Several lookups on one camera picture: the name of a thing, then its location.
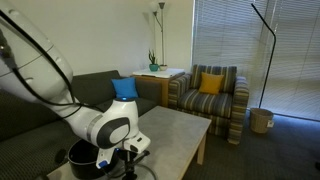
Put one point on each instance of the yellow cushion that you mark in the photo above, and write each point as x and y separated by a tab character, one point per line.
211	83

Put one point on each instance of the striped armchair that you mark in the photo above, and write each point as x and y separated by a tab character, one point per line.
206	103

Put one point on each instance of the blue cushion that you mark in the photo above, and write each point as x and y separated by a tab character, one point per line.
125	87

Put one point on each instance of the black bent floor lamp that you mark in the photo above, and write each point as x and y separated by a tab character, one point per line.
272	53

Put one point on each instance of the wooden side table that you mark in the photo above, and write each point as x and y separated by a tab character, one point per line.
156	90

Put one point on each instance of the dark grey sofa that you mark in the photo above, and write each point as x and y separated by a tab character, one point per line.
33	146

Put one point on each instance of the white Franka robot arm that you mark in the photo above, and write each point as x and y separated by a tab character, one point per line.
36	73

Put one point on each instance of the black cooking pot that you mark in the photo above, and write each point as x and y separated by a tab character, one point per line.
80	163

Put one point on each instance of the plant in teal pot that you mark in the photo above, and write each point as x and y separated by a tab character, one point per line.
153	66

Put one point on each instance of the glass lid with black knob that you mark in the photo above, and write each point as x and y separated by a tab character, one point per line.
147	172

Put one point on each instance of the white window blinds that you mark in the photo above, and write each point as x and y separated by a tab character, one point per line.
293	60

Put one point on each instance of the white two-headed floor lamp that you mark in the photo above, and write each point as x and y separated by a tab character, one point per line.
162	33

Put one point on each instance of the small white bowl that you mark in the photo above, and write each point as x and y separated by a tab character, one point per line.
163	67

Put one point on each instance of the beige waste basket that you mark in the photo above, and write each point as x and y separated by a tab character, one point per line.
260	120

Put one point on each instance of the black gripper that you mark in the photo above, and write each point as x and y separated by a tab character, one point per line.
131	156

